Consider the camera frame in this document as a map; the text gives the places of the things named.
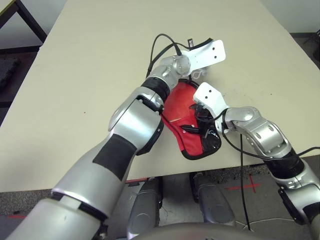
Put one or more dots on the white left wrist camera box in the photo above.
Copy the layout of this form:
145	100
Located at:
207	53

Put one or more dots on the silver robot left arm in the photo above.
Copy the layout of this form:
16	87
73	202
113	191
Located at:
135	122

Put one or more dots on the grey robot torso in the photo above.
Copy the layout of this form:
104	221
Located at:
190	233

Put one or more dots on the grey robot leg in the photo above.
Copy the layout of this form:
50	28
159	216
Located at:
212	200
145	210

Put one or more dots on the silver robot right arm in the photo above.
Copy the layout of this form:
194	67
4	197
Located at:
265	130

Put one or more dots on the black foam floor mat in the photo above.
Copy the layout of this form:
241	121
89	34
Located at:
7	70

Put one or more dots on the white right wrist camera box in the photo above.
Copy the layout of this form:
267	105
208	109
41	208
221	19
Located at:
210	97

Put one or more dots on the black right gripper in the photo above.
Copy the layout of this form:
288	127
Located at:
203	115

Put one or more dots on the red black paddle case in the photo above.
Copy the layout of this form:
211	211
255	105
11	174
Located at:
180	105

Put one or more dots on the grey robot right leg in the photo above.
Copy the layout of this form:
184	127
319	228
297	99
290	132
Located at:
212	200

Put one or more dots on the grey robot left leg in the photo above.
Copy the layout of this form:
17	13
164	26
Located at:
145	210

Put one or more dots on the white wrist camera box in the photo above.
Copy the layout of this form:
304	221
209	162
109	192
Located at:
210	97
207	53

